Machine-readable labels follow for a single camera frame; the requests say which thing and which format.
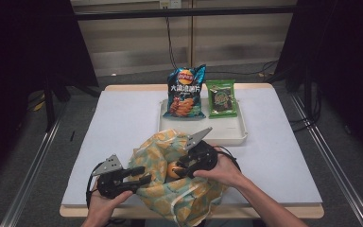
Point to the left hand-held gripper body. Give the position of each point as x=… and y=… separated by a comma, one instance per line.
x=110, y=183

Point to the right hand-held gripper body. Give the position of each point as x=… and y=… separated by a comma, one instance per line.
x=203, y=156

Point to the orange drink bottle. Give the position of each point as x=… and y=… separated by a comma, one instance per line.
x=172, y=171

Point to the teal orange-print cloth bag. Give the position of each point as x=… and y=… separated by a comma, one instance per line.
x=157, y=195

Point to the white plastic tray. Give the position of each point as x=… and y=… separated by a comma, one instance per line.
x=227, y=126

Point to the green snack packet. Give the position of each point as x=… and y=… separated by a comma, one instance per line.
x=222, y=99

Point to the blue potato chips bag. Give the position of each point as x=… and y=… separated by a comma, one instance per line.
x=186, y=94

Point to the person's left hand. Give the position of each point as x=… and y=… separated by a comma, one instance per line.
x=105, y=205

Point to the person's right hand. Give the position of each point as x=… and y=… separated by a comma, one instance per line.
x=223, y=173

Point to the small black floor item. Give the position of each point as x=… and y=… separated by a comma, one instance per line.
x=72, y=135

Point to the white table mat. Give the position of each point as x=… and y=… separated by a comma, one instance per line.
x=119, y=110

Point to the black metal stand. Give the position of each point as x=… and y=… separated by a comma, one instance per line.
x=48, y=107

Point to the yellow floor tape piece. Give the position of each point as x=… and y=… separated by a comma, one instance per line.
x=38, y=106

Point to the black horizontal bar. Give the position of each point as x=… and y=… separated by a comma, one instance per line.
x=186, y=13

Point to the black curtain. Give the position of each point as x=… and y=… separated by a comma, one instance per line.
x=343, y=63
x=19, y=63

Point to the aluminium floor rail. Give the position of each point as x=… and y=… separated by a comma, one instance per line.
x=34, y=170
x=327, y=157

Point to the white wall socket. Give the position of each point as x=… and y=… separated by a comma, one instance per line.
x=170, y=3

